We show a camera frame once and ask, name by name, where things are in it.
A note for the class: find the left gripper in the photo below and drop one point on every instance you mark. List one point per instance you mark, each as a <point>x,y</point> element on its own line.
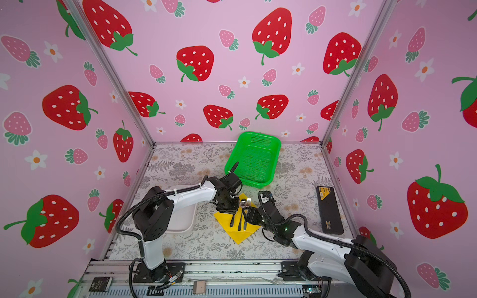
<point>233,209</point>

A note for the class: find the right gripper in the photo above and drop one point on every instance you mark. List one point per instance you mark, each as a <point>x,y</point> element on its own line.
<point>254,212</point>

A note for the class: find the black handled spoon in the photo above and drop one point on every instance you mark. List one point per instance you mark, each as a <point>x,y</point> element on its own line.
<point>245,205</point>

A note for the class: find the black handled fork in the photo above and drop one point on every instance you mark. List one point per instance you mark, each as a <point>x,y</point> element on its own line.
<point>239,228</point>

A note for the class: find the yellow paper napkin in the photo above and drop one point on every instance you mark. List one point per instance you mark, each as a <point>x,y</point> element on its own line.
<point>224,221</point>

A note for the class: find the green plastic basket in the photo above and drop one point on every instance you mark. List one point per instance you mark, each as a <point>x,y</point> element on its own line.
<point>257,156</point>

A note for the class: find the white rectangular tray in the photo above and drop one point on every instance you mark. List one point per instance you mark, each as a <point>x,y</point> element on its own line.
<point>183,214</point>

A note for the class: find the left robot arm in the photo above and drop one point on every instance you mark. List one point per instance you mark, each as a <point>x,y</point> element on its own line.
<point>149,219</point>

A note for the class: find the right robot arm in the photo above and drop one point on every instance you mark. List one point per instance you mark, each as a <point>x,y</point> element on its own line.
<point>356,261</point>

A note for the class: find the black box yellow label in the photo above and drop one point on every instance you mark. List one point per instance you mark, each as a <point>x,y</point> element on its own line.
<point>329,211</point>

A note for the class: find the small pink block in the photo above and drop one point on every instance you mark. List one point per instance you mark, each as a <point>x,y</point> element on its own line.
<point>199,287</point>

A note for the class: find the small black card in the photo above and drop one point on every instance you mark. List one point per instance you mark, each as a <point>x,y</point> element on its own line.
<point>100,284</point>

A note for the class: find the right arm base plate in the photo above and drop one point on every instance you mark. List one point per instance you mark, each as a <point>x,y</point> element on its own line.
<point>292,271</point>

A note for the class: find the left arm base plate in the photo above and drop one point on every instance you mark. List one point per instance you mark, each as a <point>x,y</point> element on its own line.
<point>161,274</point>

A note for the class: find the aluminium rail frame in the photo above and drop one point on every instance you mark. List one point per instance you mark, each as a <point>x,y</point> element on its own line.
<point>224,279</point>

